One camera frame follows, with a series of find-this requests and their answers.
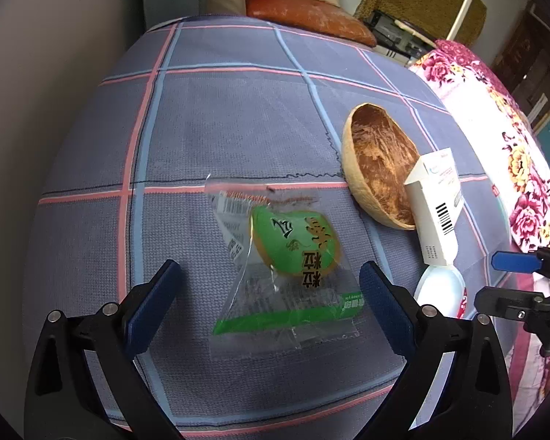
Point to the dark wooden cabinet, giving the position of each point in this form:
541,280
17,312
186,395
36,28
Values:
522,55

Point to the white round container red label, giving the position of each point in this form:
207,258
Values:
437,288

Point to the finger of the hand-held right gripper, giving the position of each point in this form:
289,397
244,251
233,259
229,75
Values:
504,305
513,261

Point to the black device on stand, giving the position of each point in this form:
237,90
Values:
385,32

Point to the brown coconut shell half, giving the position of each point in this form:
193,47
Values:
380,156

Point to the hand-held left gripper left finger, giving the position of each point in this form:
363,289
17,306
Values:
149,311

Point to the pink floral bed sheet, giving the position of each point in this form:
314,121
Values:
486,123

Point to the grey plaid cloth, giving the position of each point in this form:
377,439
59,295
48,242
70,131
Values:
211,123

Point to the white cardboard box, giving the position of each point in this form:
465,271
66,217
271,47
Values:
435,220

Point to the clear green snack packet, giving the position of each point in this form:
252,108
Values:
293,247

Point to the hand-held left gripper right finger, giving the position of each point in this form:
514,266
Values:
387,311

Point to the orange leather seat cushion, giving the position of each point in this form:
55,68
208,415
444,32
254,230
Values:
311,13

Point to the pale wooden stick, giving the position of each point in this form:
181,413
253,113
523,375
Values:
415,32

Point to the white pole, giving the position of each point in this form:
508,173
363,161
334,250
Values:
463,7

